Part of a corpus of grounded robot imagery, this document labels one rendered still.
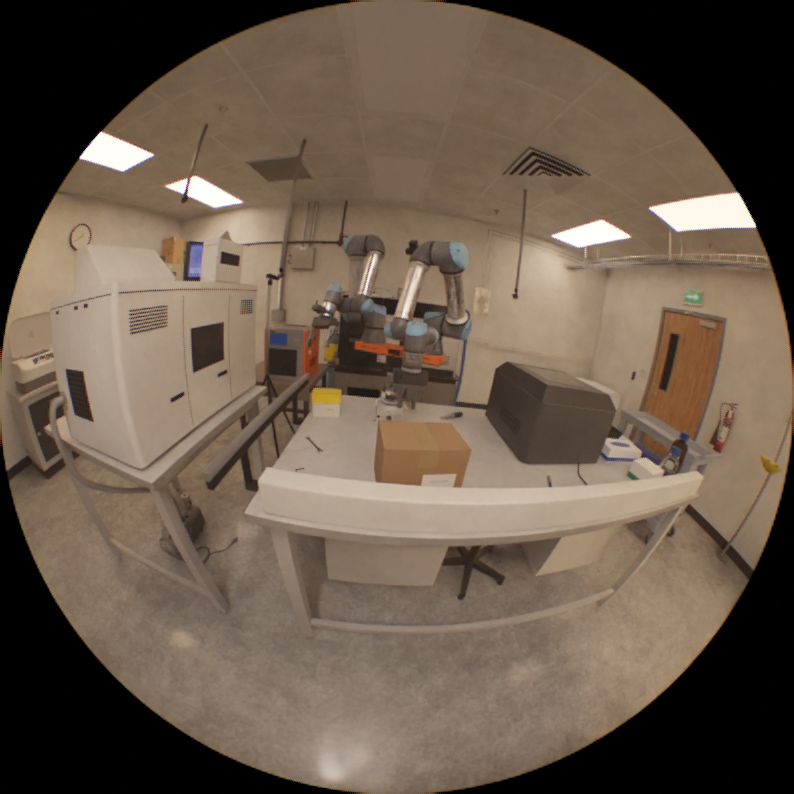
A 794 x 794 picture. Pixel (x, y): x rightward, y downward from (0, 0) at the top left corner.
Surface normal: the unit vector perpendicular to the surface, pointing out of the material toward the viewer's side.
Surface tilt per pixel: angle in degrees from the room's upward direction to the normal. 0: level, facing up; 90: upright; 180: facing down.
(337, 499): 90
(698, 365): 90
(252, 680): 0
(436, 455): 90
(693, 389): 90
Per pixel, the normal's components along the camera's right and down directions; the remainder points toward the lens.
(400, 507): 0.02, 0.33
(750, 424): -0.99, -0.11
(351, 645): 0.11, -0.94
